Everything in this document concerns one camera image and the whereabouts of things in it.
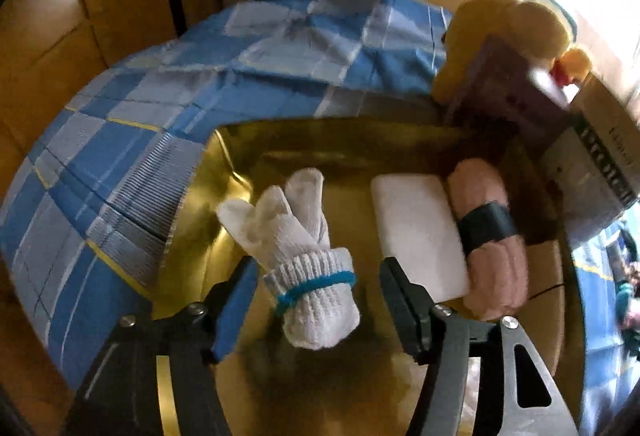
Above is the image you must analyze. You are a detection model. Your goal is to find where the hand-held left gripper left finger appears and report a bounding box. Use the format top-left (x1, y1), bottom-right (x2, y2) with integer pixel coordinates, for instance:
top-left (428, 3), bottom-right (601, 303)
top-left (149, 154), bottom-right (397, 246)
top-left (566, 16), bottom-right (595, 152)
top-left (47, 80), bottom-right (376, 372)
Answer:
top-left (60, 255), bottom-right (261, 436)

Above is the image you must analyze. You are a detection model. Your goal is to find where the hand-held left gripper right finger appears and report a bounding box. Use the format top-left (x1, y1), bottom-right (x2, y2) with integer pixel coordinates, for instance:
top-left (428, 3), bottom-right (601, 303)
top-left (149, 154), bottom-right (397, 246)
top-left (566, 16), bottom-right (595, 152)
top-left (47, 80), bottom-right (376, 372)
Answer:
top-left (378, 256), bottom-right (581, 436)

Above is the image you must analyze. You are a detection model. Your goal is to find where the white knit glove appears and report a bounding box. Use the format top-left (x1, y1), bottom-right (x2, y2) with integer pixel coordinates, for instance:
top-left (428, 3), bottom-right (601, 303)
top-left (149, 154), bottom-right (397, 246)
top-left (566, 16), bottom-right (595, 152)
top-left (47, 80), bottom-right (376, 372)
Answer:
top-left (216, 167), bottom-right (362, 349)

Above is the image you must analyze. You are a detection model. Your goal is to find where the white foam block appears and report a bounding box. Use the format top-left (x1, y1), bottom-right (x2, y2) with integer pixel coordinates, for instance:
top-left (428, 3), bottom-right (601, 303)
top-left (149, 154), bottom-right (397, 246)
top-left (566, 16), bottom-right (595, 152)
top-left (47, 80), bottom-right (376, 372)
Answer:
top-left (370, 173), bottom-right (471, 304)

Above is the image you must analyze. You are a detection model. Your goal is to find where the pink towel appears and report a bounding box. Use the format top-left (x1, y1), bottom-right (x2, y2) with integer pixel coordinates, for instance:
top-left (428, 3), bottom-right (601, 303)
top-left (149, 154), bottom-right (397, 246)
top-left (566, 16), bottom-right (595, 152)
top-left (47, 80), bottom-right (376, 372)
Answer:
top-left (446, 159), bottom-right (531, 322)

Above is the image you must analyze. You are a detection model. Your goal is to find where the gold cardboard box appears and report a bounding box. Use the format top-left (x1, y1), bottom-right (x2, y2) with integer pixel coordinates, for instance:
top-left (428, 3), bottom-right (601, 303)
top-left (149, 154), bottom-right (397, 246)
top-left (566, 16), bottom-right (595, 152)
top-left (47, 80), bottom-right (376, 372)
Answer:
top-left (150, 119), bottom-right (586, 436)

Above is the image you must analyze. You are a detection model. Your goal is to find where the blue checked bedsheet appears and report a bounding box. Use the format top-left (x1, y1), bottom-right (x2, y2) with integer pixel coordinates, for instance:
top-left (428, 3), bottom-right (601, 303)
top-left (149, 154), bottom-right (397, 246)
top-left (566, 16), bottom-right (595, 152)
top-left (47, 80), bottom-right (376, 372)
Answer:
top-left (0, 0), bottom-right (640, 436)

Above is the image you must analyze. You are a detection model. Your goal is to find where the maroon cardboard box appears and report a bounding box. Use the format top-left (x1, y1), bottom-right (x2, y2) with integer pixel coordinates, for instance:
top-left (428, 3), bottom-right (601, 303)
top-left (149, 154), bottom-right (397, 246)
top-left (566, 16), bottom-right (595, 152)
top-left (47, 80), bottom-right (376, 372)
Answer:
top-left (442, 36), bottom-right (573, 177)

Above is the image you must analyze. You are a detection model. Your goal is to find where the white metal powder can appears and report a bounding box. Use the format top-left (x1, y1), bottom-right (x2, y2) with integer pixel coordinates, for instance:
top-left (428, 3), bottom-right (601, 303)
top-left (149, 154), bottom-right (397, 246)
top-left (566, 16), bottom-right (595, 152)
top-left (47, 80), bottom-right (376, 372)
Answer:
top-left (537, 76), bottom-right (640, 249)

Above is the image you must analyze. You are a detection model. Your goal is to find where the yellow plush toy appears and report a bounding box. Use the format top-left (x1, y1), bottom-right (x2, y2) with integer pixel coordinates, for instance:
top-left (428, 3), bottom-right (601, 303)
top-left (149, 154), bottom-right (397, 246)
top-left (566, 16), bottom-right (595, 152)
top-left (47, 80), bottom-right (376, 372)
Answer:
top-left (430, 0), bottom-right (593, 104)

